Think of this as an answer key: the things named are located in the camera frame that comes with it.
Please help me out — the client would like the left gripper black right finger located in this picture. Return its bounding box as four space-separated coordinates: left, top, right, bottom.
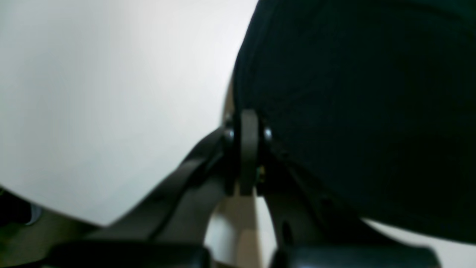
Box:
257 127 440 268

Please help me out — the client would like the black T-shirt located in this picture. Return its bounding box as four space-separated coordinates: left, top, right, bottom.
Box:
233 0 476 243

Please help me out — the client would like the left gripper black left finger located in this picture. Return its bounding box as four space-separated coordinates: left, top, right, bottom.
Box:
45 110 258 268

